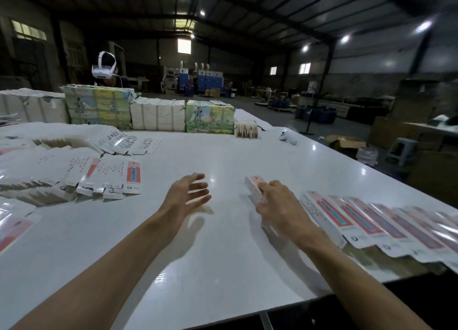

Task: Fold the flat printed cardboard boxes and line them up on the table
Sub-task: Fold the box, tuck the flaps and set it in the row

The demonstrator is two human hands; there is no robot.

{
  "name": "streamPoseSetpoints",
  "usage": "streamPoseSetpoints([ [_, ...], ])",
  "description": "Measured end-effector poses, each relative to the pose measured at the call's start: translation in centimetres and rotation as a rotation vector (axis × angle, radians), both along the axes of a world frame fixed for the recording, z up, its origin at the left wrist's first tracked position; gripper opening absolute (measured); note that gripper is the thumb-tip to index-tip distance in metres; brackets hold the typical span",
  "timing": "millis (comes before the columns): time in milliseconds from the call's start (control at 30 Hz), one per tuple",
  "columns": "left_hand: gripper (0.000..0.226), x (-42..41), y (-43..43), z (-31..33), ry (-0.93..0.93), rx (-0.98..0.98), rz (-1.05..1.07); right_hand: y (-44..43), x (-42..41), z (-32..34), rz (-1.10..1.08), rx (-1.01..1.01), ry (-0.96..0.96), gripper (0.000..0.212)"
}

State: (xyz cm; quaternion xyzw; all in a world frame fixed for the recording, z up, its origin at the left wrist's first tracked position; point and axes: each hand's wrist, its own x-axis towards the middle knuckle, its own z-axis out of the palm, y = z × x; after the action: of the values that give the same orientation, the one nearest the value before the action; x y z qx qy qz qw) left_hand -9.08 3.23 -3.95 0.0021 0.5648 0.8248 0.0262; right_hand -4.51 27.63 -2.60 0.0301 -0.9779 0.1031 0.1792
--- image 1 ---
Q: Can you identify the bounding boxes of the person's right hand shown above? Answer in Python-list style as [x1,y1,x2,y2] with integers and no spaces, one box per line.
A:
[255,180,333,252]

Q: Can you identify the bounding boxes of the person's left hand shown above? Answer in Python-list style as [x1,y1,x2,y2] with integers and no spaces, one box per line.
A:
[157,172,213,230]

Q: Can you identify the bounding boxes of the toothbrush carton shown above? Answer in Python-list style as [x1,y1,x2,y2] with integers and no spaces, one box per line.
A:
[245,175,283,234]

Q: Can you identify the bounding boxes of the pile of carton blanks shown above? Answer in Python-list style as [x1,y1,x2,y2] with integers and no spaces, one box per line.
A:
[0,122,162,256]

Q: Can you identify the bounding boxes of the person's right forearm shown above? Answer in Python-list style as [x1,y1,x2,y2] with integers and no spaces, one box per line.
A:
[304,233,432,330]

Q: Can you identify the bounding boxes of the person's left forearm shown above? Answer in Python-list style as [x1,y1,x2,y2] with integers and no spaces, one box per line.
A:
[10,215,181,330]

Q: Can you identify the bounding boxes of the green printed carton bundle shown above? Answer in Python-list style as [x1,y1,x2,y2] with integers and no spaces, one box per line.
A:
[185,99,236,134]

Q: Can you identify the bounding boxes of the row of white cartons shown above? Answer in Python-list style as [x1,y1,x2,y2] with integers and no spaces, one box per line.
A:
[0,89,70,124]
[129,97,187,133]

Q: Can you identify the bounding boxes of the open cardboard box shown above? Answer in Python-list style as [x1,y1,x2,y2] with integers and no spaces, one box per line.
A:
[323,134,367,157]

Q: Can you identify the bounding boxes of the small beige card stack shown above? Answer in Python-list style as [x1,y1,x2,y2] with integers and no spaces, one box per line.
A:
[235,120,259,139]

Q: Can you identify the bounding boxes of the white plastic bags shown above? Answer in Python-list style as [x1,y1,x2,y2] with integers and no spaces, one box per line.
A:
[356,145,380,167]

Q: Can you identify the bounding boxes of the blue bins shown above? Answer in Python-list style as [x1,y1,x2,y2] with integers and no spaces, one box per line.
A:
[295,105,337,124]

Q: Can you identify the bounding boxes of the black floor stand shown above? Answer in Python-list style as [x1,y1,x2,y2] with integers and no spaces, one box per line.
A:
[301,54,332,135]

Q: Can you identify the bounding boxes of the blue machine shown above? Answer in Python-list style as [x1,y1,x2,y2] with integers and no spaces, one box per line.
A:
[177,62,225,94]

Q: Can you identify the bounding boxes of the green yellow carton bundle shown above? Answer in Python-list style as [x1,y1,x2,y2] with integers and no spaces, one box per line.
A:
[61,83,137,130]

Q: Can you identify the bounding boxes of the white stool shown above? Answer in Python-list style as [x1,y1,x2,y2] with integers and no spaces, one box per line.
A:
[386,137,419,168]

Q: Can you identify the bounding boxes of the tall cardboard box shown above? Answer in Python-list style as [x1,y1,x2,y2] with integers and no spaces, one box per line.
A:
[368,79,445,150]

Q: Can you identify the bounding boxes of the large cardboard box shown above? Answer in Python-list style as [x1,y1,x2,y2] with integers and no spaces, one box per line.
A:
[406,151,458,206]

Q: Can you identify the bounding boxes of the white headset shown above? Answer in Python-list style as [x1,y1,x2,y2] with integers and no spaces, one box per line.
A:
[92,51,118,80]

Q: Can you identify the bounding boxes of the pile of white sheets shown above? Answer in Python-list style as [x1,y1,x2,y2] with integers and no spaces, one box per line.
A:
[428,115,458,133]

